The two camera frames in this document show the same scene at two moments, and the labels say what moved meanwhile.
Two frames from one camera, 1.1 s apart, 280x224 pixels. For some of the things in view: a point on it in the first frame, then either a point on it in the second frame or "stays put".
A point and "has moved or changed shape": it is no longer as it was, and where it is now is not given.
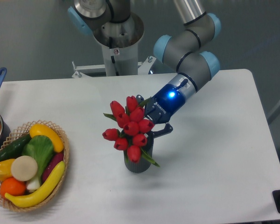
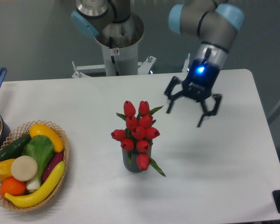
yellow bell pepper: x=2 y=170 stays put
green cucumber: x=14 y=150 stays put
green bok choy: x=41 y=148 stays put
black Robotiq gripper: x=165 y=104 -> x=197 y=85
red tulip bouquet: x=130 y=136 has moved or changed shape
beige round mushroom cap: x=24 y=168 stays put
